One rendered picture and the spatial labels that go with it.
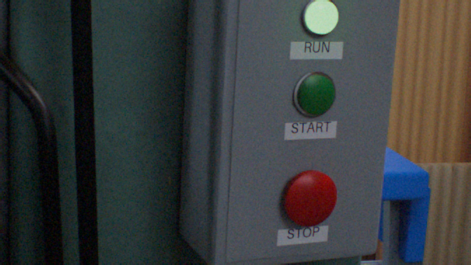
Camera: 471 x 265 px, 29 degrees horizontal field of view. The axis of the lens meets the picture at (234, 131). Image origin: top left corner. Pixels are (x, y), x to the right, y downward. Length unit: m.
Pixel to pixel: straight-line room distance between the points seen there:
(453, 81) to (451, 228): 0.32
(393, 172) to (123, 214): 0.85
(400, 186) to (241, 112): 0.89
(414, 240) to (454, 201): 0.52
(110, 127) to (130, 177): 0.03
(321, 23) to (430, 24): 1.50
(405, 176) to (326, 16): 0.88
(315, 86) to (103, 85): 0.12
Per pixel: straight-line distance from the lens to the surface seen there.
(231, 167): 0.46
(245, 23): 0.45
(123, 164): 0.51
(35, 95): 0.47
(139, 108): 0.50
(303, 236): 0.49
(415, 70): 1.95
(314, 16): 0.45
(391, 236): 1.41
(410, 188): 1.34
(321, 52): 0.47
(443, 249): 1.92
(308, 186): 0.47
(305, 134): 0.47
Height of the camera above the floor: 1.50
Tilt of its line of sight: 13 degrees down
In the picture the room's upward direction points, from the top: 3 degrees clockwise
